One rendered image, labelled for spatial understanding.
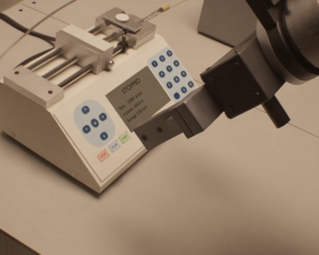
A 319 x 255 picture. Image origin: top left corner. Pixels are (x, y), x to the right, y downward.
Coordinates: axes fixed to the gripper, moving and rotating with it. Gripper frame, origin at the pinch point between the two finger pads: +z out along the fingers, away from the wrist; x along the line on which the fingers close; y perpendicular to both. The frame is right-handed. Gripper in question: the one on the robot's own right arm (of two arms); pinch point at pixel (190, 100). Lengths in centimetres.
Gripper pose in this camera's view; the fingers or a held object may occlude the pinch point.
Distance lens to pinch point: 62.5
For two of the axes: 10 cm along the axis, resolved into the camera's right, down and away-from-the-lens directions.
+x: 5.4, -4.6, 7.0
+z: -6.2, 3.4, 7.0
